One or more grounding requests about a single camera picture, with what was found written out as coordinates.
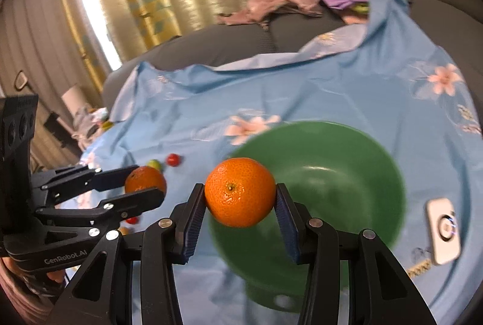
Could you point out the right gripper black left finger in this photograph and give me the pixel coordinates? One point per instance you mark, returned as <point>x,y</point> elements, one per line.
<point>101,290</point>

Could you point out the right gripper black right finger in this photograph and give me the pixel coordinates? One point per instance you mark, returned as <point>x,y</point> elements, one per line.
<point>381,292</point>

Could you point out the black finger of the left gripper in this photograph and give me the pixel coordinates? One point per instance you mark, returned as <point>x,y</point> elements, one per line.
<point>111,210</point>
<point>68,182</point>

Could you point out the red cherry tomato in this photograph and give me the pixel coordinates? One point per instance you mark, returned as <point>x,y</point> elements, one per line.
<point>132,220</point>
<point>173,160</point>

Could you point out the green oval fruit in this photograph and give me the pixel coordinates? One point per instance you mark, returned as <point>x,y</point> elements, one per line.
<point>155,164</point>

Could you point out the green plastic bowl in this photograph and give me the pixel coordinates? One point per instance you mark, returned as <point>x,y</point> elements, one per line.
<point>342,176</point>

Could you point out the large orange mandarin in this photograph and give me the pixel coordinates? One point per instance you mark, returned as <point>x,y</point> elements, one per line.
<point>240,192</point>

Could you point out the left human hand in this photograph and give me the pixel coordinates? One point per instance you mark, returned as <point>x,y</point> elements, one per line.
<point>57,276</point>

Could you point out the clutter pile of clothes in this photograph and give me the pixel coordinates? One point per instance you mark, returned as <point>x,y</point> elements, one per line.
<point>90,124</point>

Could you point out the white remote control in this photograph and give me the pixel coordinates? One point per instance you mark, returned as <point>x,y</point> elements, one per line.
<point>444,231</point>

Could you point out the blue floral cloth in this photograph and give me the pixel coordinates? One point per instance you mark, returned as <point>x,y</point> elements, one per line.
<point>385,78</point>

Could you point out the pink crumpled garment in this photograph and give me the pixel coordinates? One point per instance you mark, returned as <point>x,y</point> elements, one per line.
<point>260,11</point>

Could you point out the grey sofa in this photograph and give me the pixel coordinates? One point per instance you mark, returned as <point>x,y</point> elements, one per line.
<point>455,25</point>

